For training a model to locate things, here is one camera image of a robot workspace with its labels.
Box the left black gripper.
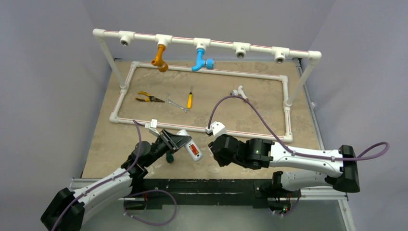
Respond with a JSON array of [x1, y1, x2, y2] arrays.
[[144, 129, 191, 167]]

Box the white remote control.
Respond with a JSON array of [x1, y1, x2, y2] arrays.
[[177, 129, 203, 161]]

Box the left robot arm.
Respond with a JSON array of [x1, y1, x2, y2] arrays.
[[40, 129, 202, 231]]

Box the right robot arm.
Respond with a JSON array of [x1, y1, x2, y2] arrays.
[[208, 134, 360, 196]]

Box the silver combination wrench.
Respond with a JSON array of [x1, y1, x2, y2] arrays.
[[166, 99, 189, 113]]

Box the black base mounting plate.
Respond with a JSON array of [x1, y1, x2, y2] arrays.
[[123, 179, 301, 212]]

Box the white plastic faucet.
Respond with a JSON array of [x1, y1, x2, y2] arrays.
[[230, 85, 249, 101]]

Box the orange plastic faucet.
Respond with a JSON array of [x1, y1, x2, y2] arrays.
[[151, 44, 168, 72]]

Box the blue plastic faucet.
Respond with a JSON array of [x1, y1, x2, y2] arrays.
[[191, 48, 216, 72]]

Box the green handled screwdriver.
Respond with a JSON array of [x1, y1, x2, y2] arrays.
[[166, 152, 174, 164]]

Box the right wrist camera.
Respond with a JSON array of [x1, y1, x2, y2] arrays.
[[205, 121, 228, 139]]

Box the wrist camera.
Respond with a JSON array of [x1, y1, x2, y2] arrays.
[[205, 121, 228, 139], [144, 119, 160, 137]]

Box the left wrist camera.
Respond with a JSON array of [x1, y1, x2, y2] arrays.
[[144, 119, 160, 137]]

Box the yellow handled screwdriver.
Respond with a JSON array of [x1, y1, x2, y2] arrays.
[[187, 86, 193, 109]]

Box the yellow handled pliers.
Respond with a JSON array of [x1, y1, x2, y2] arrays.
[[135, 91, 165, 103]]

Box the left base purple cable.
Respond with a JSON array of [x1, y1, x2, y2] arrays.
[[123, 189, 178, 227]]

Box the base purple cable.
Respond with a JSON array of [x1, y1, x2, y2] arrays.
[[271, 191, 302, 218], [123, 189, 178, 227]]

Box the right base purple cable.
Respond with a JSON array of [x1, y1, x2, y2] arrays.
[[271, 191, 302, 218]]

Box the aluminium extrusion rail frame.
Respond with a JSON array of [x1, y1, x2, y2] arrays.
[[57, 57, 357, 231]]

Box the white PVC pipe frame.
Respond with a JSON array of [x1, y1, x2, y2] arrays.
[[92, 28, 322, 143]]

